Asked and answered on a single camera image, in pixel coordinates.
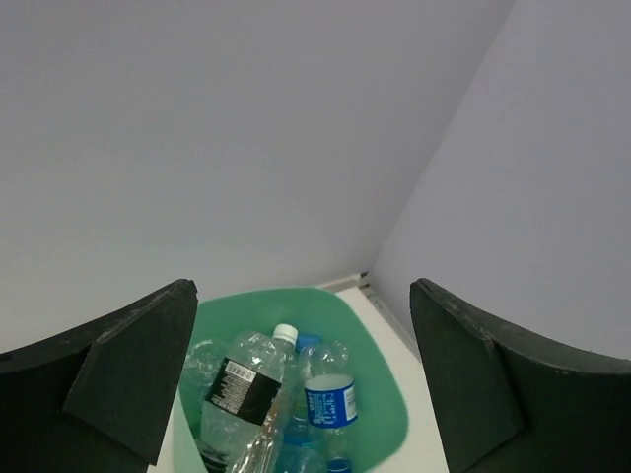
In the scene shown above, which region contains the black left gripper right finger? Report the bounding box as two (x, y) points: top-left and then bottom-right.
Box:
(409, 278), (630, 472)

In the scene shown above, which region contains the white-cap blue-label drink bottle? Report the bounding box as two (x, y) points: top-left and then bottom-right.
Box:
(179, 338), (228, 408)

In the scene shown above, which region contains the small blue-label bottle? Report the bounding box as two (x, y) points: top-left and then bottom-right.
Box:
(299, 340), (358, 472)

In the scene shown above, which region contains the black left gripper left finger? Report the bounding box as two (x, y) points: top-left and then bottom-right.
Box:
(1, 279), (198, 472)

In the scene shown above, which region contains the clear bottle white cap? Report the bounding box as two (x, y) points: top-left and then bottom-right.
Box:
(229, 323), (298, 472)

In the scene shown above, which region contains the green plastic bin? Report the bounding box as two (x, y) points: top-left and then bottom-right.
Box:
(190, 287), (408, 472)

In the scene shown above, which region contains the black-label clear bottle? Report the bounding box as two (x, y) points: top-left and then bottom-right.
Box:
(198, 324), (298, 472)

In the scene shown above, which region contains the blue-cap blue-label water bottle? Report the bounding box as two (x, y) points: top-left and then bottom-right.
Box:
(275, 332), (325, 472)

